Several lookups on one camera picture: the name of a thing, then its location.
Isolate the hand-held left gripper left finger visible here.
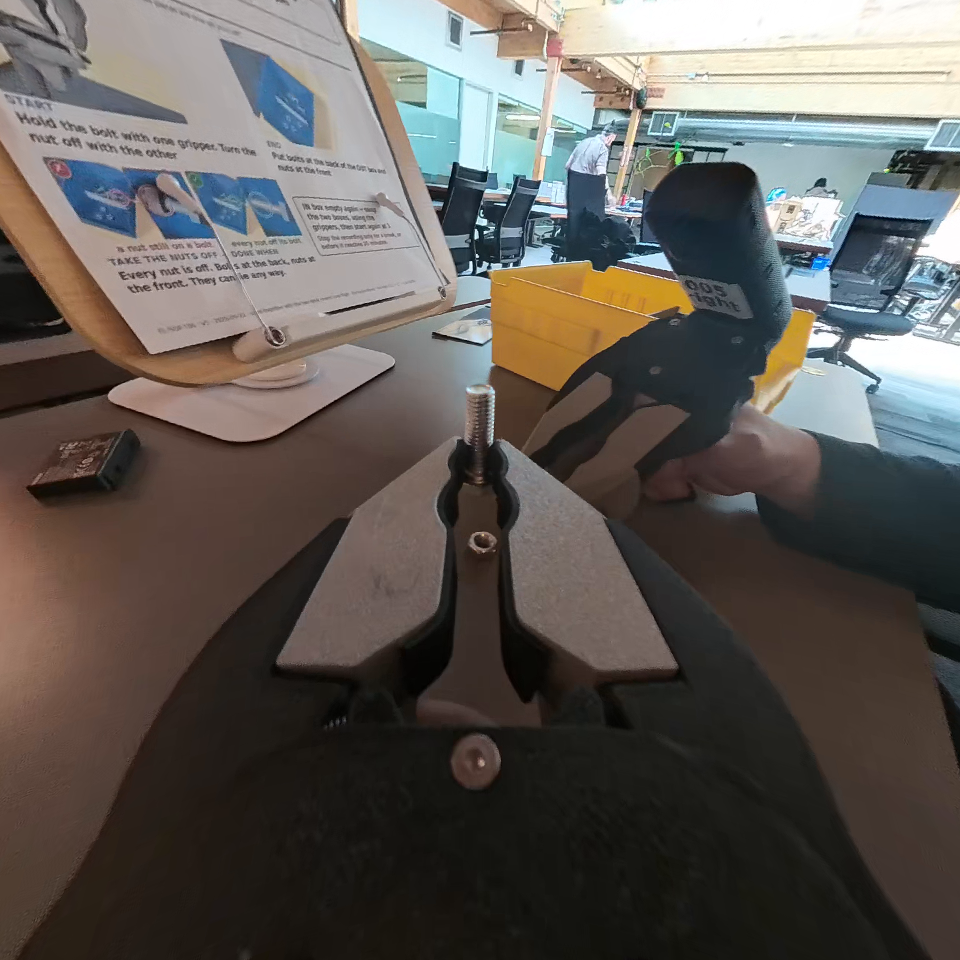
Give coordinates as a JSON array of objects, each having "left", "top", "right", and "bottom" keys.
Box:
[{"left": 274, "top": 436, "right": 460, "bottom": 698}]

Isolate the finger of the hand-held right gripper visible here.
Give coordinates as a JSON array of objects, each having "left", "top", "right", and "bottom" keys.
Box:
[
  {"left": 522, "top": 372, "right": 640, "bottom": 471},
  {"left": 564, "top": 407, "right": 693, "bottom": 520}
]

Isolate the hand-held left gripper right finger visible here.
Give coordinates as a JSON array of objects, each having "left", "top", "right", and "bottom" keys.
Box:
[{"left": 498, "top": 440, "right": 681, "bottom": 704}]

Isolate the yellow plastic storage bin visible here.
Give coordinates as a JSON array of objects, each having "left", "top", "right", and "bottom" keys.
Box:
[{"left": 489, "top": 259, "right": 817, "bottom": 415}]

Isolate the steel hex bolt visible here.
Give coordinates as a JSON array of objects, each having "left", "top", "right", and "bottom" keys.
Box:
[{"left": 460, "top": 383, "right": 499, "bottom": 485}]

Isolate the person's right forearm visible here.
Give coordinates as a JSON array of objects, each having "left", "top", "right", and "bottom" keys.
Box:
[{"left": 755, "top": 431, "right": 960, "bottom": 610}]

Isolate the person's right hand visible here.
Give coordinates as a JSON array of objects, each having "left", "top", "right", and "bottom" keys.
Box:
[{"left": 643, "top": 408, "right": 821, "bottom": 519}]

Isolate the black backpack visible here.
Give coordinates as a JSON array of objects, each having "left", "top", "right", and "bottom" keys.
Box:
[{"left": 556, "top": 208, "right": 640, "bottom": 272}]

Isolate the large black office chair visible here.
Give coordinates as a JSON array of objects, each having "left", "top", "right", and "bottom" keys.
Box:
[{"left": 805, "top": 171, "right": 960, "bottom": 394}]

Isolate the instruction sheet on wooden stand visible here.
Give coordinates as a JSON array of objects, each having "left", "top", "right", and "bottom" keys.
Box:
[{"left": 0, "top": 0, "right": 460, "bottom": 443}]

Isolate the printed instruction sheet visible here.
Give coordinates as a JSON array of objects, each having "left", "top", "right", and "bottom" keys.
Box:
[{"left": 0, "top": 0, "right": 443, "bottom": 355}]

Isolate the black battery pack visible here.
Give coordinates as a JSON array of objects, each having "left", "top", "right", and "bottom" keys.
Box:
[{"left": 26, "top": 428, "right": 141, "bottom": 499}]

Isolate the metal page holder wire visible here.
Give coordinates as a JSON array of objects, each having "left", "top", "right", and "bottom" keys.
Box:
[
  {"left": 153, "top": 173, "right": 289, "bottom": 347},
  {"left": 373, "top": 192, "right": 453, "bottom": 300}
]

